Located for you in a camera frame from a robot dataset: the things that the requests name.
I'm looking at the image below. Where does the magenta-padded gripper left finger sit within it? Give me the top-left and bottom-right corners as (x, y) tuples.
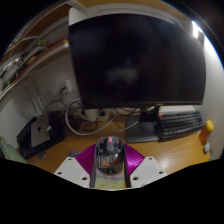
(53, 143), (99, 189)

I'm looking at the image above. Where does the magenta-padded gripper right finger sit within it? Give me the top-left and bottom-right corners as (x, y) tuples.
(123, 143), (169, 189)

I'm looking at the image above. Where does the transparent computer mouse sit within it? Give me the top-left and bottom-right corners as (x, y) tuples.
(95, 135), (126, 175)

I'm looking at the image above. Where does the black box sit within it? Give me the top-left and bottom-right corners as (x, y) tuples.
(16, 110), (67, 160)

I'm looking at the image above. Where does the silver mini computer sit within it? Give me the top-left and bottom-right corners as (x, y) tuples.
(30, 114), (52, 148)

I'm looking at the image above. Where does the black mechanical keyboard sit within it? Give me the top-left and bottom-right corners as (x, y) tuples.
(156, 110), (205, 140)

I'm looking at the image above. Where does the white power strip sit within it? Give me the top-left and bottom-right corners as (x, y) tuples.
(79, 108), (111, 123)

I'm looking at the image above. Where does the pale green bag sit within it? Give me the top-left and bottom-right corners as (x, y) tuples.
(0, 136), (28, 165)

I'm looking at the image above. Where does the orange jar with yellow lid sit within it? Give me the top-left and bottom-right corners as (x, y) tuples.
(198, 119), (215, 145)

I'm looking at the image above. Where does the black curved computer monitor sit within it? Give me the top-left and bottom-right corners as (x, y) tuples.
(68, 7), (207, 144)

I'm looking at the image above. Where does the white wall outlet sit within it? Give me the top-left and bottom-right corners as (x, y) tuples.
(49, 79), (74, 98)

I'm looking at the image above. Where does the white wall lamp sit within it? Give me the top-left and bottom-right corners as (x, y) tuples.
(191, 20), (205, 48)

